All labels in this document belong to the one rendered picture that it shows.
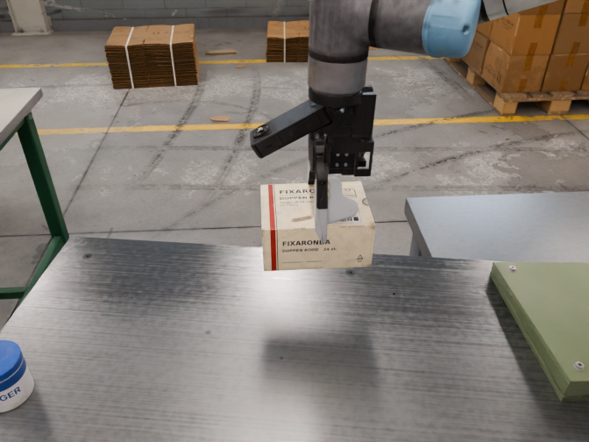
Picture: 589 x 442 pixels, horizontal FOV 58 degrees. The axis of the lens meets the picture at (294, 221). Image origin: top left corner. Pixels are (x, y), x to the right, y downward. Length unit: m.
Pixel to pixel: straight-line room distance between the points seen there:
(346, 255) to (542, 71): 3.24
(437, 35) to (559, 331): 0.49
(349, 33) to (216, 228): 1.95
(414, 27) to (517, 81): 3.25
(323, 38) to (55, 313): 0.62
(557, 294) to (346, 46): 0.55
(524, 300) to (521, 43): 2.95
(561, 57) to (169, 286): 3.34
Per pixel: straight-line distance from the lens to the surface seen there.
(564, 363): 0.85
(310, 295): 0.92
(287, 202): 0.79
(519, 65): 3.82
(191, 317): 0.89
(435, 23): 0.62
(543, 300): 0.95
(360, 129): 0.72
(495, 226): 1.15
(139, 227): 2.60
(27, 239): 2.71
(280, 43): 4.61
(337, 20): 0.65
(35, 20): 6.03
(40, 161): 2.14
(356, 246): 0.77
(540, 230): 1.17
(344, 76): 0.66
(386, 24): 0.63
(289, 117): 0.72
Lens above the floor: 1.45
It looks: 35 degrees down
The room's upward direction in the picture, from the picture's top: straight up
